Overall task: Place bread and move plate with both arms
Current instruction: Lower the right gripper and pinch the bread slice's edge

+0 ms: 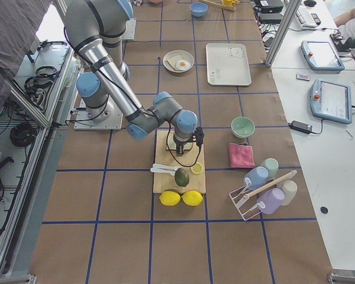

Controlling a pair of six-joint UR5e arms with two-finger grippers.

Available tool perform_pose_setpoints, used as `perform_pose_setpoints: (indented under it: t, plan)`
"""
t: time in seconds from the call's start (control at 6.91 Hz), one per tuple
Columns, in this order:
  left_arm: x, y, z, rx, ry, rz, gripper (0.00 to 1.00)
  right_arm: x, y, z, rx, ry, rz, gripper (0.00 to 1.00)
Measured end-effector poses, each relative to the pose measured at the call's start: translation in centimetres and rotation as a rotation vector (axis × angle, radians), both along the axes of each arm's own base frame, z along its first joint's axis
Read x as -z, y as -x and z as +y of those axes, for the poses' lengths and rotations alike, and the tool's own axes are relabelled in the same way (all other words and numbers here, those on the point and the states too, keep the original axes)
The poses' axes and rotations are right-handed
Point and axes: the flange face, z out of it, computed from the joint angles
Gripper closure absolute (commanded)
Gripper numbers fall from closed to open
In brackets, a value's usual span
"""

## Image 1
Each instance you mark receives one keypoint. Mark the yellow mug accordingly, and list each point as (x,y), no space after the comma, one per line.
(230,3)

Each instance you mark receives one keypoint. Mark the small card packet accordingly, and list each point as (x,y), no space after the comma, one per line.
(304,77)

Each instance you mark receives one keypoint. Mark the beige cup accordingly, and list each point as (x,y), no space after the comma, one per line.
(289,188)

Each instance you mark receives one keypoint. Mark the cream bear tray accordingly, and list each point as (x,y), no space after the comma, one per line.
(227,65)

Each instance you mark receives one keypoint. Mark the yellow lemon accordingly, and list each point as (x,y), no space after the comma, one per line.
(192,198)
(169,198)

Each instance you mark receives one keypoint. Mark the teach pendant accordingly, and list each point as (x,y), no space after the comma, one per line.
(331,101)
(321,55)

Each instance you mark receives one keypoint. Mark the wooden mug rack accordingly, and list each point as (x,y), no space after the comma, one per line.
(217,4)

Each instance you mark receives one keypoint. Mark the black power adapter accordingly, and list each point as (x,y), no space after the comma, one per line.
(300,126)

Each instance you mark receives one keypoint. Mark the right yellow lemon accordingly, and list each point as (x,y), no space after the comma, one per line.
(192,198)

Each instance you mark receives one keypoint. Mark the white spoon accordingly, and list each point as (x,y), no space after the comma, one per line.
(161,168)

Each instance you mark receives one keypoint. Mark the white round plate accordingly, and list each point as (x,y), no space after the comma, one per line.
(186,56)

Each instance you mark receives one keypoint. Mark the near teach pendant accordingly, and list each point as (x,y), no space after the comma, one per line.
(331,101)

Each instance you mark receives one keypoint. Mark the bread slice on plate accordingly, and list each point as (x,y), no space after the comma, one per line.
(173,59)

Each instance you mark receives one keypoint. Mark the pink cloth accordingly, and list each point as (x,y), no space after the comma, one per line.
(241,156)

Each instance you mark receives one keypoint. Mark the white keyboard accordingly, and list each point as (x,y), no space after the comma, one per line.
(304,19)

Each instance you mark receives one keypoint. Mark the avocado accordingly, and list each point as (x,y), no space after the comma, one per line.
(181,177)

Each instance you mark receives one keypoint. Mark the fried egg toy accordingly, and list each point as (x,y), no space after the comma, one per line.
(182,65)

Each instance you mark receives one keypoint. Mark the grey curtain cloth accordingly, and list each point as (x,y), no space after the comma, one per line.
(19,22)

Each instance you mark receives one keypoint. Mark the left yellow lemon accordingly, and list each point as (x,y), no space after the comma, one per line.
(169,198)

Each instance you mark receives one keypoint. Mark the blue bowl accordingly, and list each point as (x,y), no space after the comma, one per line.
(198,9)

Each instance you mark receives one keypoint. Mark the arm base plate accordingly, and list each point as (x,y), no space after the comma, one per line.
(106,117)
(129,33)

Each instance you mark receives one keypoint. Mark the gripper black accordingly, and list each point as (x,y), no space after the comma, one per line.
(179,145)

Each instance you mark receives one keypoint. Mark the wooden cutting board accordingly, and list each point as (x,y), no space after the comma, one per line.
(166,154)

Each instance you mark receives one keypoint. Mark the aluminium frame post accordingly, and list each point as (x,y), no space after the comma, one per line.
(288,17)

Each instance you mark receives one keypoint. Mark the white wire cup rack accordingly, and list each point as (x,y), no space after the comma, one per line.
(245,201)

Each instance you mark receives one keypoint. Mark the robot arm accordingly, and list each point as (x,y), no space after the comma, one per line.
(94,30)

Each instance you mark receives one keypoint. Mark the light green bowl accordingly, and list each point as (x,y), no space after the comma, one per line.
(242,127)

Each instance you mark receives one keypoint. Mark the green cup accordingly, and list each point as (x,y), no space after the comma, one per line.
(272,166)

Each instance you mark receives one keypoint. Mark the purple cup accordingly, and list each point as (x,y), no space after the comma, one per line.
(270,201)

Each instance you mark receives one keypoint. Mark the far teach pendant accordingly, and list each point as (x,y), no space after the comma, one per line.
(321,55)

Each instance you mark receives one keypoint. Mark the blue cup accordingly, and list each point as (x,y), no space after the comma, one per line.
(256,178)

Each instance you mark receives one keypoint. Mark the half lemon slice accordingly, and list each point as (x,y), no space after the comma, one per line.
(197,168)

